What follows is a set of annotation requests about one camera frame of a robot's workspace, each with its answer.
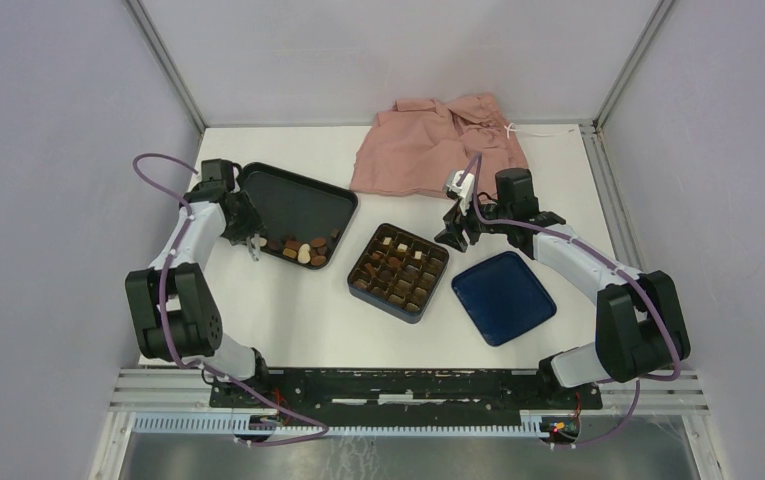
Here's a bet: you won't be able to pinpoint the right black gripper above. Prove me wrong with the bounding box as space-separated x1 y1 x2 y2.
434 189 512 253

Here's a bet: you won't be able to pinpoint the blue chocolate box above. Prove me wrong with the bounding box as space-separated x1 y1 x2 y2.
347 223 450 324

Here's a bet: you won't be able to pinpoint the silver metal tongs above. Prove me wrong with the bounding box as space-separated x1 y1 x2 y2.
247 237 262 262

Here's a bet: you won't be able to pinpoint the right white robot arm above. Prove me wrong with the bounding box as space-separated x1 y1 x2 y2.
435 167 691 408

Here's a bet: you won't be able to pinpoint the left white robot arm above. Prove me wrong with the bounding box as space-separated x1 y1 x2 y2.
124 159 272 408

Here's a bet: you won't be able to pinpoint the black chocolate tray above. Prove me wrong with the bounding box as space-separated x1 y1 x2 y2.
239 162 359 270

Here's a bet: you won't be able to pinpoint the blue box lid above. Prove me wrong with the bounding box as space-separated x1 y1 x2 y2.
451 251 558 347

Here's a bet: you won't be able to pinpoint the pink cloth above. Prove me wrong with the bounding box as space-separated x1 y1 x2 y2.
350 93 529 198

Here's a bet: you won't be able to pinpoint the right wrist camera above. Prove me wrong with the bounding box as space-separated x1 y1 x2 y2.
444 170 475 201

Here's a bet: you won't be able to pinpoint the white drawstring cord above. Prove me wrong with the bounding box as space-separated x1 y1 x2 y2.
503 123 577 140

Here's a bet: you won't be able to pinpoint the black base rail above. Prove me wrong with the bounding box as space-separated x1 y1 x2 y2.
209 367 603 429

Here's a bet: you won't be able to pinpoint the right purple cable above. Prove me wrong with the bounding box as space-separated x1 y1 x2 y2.
466 153 684 449

